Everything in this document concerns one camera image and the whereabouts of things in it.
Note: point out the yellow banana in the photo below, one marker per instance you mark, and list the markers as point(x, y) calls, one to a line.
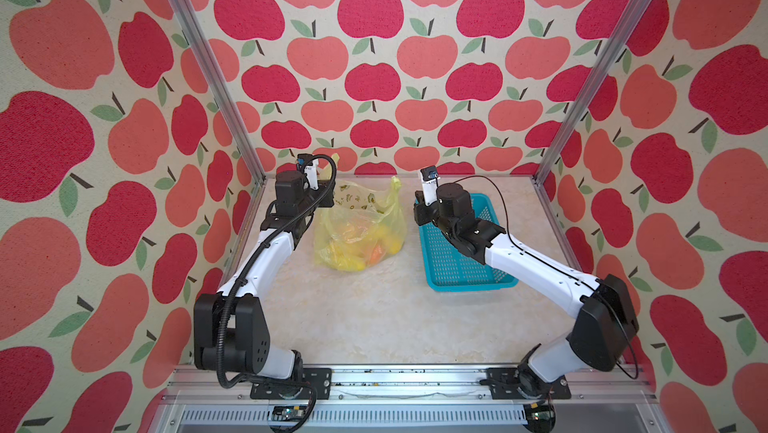
point(342, 261)

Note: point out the front aluminium frame rail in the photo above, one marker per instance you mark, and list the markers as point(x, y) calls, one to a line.
point(411, 398)

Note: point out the aluminium corner post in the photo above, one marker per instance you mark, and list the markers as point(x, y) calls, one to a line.
point(214, 77)
point(614, 46)

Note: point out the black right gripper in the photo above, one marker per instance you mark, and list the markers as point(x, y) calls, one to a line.
point(419, 213)

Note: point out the yellow translucent plastic bag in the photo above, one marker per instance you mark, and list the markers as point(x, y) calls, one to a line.
point(360, 218)

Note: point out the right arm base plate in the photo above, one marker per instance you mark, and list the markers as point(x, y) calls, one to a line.
point(509, 383)

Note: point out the left rear aluminium corner post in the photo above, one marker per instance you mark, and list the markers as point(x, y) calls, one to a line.
point(214, 77)

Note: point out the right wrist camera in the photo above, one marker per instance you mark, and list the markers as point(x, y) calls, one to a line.
point(429, 179)

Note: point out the orange fruit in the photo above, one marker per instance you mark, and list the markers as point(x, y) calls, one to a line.
point(378, 253)

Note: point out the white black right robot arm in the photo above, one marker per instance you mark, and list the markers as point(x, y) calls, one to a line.
point(605, 322)

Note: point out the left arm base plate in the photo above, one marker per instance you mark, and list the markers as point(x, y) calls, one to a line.
point(313, 382)

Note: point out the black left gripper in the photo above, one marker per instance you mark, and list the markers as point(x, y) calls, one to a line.
point(326, 193)

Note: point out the right rear aluminium corner post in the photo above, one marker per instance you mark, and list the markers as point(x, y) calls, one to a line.
point(614, 46)

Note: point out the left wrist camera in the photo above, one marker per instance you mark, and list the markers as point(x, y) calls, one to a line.
point(307, 164)

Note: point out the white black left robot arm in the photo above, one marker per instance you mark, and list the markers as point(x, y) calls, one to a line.
point(231, 334)

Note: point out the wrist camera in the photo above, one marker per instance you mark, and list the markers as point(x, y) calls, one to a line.
point(429, 179)
point(307, 164)

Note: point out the small circuit board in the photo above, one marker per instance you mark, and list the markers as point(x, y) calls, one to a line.
point(288, 414)

